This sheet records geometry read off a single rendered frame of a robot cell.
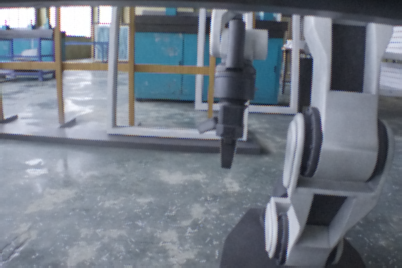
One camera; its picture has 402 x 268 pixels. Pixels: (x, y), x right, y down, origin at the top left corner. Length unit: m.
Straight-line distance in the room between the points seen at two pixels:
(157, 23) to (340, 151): 3.42
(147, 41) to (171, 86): 0.70
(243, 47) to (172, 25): 3.23
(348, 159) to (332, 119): 0.08
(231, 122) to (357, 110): 0.24
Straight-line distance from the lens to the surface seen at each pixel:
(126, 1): 0.17
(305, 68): 3.74
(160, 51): 3.79
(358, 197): 0.61
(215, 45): 0.58
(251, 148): 2.13
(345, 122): 0.53
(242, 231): 1.02
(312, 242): 0.74
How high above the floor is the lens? 0.78
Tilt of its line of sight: 12 degrees down
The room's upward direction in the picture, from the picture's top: 3 degrees clockwise
